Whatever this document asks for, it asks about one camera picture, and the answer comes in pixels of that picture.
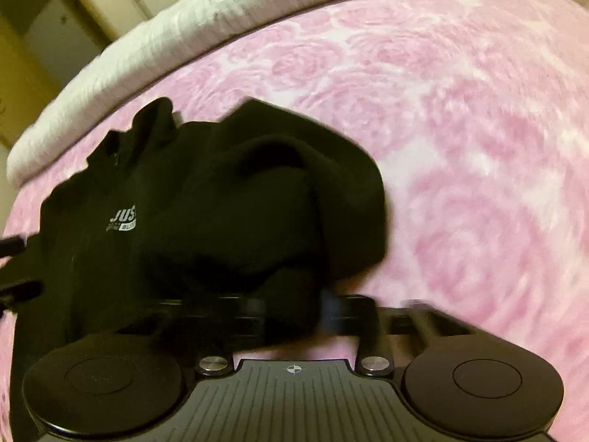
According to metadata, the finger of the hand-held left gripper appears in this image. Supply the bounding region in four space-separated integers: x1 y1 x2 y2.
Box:
0 236 27 259
0 280 45 308

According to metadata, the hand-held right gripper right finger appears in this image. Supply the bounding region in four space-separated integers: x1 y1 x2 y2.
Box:
324 295 476 376

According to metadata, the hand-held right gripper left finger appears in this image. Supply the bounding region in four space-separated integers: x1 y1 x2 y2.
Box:
155 295 324 376

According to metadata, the black hoodie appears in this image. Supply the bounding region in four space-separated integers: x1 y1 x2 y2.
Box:
9 97 388 438

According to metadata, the pink rose blanket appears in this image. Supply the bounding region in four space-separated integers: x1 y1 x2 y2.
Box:
0 0 589 442

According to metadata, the beige wardrobe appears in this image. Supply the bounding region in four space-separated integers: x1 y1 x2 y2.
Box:
0 0 261 150

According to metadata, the white ribbed quilt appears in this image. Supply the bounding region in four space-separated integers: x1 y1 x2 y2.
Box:
7 0 417 186

